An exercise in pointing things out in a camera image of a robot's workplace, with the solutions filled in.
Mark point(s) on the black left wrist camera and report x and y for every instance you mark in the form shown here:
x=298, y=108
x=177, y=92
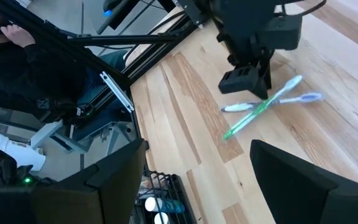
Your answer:
x=286, y=32

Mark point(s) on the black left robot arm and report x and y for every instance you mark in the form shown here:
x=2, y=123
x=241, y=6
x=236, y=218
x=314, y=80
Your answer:
x=244, y=4

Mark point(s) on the black computer mouse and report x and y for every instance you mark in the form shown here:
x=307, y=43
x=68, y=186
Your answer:
x=112, y=4

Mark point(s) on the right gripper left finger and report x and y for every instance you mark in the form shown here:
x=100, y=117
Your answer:
x=73, y=202

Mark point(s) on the person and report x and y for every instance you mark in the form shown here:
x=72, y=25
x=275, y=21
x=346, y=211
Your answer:
x=11, y=68

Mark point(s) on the black metal table frame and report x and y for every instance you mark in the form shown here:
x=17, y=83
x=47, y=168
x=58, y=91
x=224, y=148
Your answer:
x=163, y=49

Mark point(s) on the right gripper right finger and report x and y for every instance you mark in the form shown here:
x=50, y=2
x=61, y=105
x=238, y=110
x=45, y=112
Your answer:
x=306, y=199

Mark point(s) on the purple white toothbrush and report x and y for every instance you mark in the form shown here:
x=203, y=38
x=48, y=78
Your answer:
x=309, y=98

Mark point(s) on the green white toothbrush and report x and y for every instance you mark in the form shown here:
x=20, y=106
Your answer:
x=253, y=115

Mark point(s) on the person's hand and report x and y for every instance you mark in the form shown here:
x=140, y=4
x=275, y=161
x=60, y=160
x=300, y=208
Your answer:
x=17, y=34

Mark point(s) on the white angled bar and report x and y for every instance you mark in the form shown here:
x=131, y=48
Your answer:
x=45, y=132

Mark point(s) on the small blue mouthwash bottle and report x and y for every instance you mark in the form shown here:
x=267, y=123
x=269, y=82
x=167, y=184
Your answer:
x=169, y=206
x=161, y=218

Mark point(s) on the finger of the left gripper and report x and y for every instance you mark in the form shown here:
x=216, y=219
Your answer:
x=265, y=84
x=238, y=81

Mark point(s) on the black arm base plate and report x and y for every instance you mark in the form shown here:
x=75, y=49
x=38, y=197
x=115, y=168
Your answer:
x=191, y=11

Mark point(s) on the white metal bracket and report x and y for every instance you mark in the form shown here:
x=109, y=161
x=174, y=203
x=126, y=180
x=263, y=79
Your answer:
x=117, y=91

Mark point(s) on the white plastic cylinder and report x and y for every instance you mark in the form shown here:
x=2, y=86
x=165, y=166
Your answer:
x=17, y=152

